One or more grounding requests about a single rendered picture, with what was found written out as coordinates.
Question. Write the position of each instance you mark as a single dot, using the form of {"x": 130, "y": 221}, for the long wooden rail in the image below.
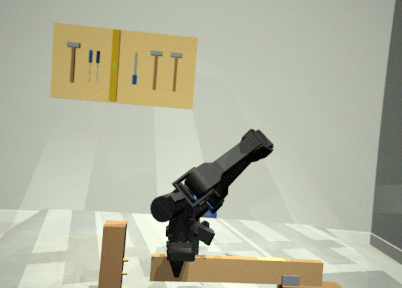
{"x": 238, "y": 270}

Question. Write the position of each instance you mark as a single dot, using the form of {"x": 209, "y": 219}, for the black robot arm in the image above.
{"x": 209, "y": 182}

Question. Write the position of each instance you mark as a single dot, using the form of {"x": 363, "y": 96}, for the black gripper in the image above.
{"x": 178, "y": 248}

